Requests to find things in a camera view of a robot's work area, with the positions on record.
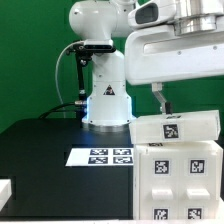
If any black base cable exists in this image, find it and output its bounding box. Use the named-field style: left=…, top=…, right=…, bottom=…
left=38, top=101, right=88, bottom=120

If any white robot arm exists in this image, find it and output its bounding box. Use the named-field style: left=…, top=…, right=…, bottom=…
left=69, top=0, right=224, bottom=131

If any white sheet with markers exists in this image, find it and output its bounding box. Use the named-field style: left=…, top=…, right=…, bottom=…
left=66, top=148, right=133, bottom=167

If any white cabinet top block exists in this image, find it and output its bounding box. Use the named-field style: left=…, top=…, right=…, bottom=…
left=129, top=110, right=221, bottom=144

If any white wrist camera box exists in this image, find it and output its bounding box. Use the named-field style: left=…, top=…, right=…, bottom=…
left=128, top=0, right=176, bottom=30

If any black camera on stand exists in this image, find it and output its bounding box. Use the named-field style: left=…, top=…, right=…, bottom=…
left=66, top=40, right=116, bottom=101

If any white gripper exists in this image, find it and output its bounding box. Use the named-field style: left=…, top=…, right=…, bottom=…
left=125, top=25, right=224, bottom=114

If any white cabinet body box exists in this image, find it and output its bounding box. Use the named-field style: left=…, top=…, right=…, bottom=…
left=133, top=141, right=223, bottom=220

